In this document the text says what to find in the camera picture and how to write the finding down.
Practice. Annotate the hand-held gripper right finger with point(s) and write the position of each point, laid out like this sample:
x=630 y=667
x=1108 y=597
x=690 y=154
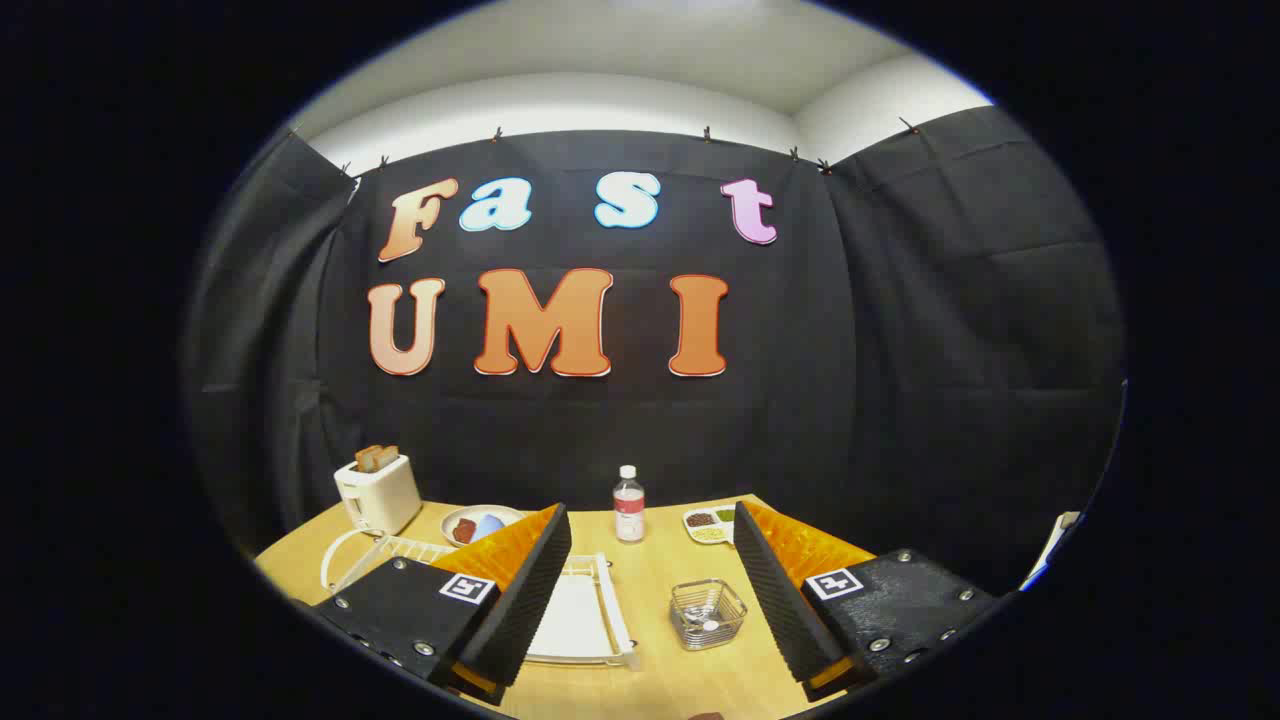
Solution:
x=775 y=600

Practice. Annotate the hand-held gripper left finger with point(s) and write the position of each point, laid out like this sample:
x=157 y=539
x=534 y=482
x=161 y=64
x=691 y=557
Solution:
x=520 y=600

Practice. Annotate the white dish rack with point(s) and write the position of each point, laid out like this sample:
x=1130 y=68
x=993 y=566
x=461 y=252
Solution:
x=610 y=610

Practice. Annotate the white divided condiment dish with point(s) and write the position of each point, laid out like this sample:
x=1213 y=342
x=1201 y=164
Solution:
x=705 y=527

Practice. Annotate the white plate with meat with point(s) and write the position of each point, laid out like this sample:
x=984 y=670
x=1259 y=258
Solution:
x=470 y=511

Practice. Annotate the white drip tray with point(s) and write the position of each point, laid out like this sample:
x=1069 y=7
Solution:
x=570 y=615

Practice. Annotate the brown meat piece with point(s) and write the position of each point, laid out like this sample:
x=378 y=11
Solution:
x=464 y=530

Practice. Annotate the clear plastic water bottle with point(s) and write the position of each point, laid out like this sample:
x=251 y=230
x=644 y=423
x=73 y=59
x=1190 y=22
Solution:
x=629 y=510

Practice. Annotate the white toaster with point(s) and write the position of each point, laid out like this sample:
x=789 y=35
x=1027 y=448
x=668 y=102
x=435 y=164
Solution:
x=385 y=495

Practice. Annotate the toast slice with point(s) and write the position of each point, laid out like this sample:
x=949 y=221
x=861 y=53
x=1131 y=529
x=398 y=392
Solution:
x=388 y=456
x=366 y=460

